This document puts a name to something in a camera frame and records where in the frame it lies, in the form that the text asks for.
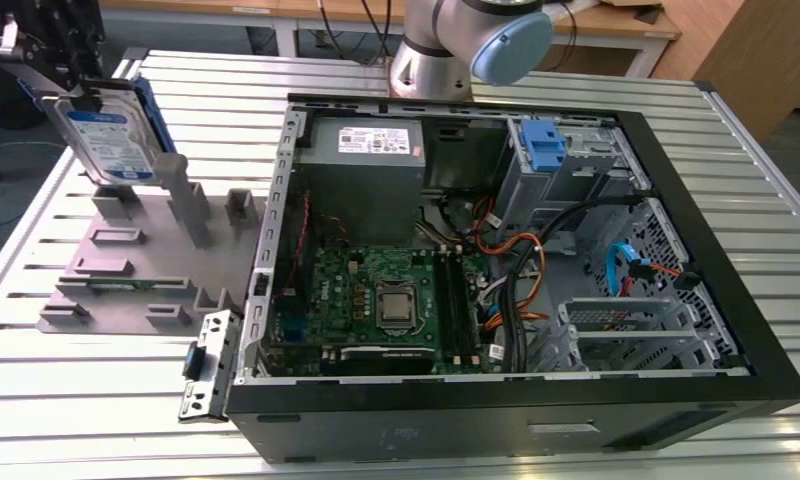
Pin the hard disk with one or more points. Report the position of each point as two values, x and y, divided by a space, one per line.
114 145

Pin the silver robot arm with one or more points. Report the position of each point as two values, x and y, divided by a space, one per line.
427 60

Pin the silver disk bay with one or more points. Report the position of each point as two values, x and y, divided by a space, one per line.
641 335

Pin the grey parts rack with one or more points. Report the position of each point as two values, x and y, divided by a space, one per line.
174 270

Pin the green RAM stick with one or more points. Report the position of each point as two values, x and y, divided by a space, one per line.
123 288

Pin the grey power supply unit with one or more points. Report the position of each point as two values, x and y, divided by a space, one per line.
367 200

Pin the green motherboard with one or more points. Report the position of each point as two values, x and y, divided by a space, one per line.
347 280

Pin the blue VGA connector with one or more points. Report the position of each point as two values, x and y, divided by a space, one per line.
195 360

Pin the blue port on board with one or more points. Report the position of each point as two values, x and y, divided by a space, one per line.
294 330

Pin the silver CPU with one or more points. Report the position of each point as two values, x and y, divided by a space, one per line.
395 306

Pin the blue drive cage latch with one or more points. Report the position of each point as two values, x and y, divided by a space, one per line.
543 145

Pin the silver metal drive cage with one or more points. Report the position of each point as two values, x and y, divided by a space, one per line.
527 200

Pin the CPU socket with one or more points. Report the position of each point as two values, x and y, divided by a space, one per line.
398 330

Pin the black RAM slot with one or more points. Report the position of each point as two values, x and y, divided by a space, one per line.
455 305
447 305
464 305

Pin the black graphics card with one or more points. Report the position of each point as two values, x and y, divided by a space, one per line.
387 357

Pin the black PC case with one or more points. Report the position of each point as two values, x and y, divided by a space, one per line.
440 425

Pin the wooden cabinet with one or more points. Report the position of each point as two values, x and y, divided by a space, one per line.
761 60

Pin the silver camera mount bracket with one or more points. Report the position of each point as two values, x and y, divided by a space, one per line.
3 50

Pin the grey metal slot bracket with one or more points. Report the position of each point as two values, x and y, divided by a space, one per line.
214 330

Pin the wooden desk white frame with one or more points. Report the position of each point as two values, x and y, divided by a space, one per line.
614 30

